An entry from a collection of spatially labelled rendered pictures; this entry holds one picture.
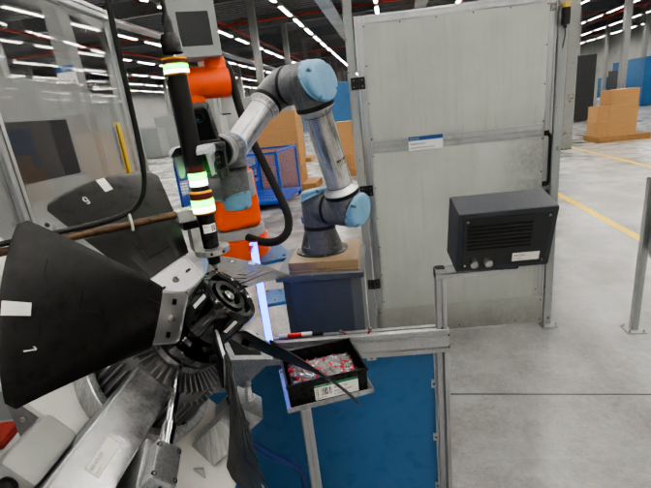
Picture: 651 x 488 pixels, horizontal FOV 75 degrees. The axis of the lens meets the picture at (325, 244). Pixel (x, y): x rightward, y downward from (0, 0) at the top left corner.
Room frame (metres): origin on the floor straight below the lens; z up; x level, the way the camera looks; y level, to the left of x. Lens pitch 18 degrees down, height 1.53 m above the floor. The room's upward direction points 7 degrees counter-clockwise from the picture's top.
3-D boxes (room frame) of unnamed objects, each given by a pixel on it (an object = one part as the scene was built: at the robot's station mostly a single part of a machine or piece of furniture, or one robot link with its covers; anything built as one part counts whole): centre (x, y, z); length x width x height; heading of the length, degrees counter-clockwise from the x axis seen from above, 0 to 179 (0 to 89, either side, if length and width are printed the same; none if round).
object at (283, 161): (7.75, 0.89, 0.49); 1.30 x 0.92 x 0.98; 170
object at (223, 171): (0.93, 0.22, 1.46); 0.12 x 0.08 x 0.09; 176
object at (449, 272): (1.14, -0.43, 1.04); 0.24 x 0.03 x 0.03; 86
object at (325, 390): (1.01, 0.05, 0.85); 0.22 x 0.17 x 0.07; 101
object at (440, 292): (1.15, -0.32, 0.96); 0.03 x 0.03 x 0.20; 86
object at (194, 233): (0.82, 0.24, 1.33); 0.09 x 0.07 x 0.10; 121
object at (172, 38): (0.82, 0.23, 1.48); 0.04 x 0.04 x 0.46
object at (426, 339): (1.18, 0.11, 0.82); 0.90 x 0.04 x 0.08; 86
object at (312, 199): (1.48, 0.01, 1.21); 0.13 x 0.12 x 0.14; 46
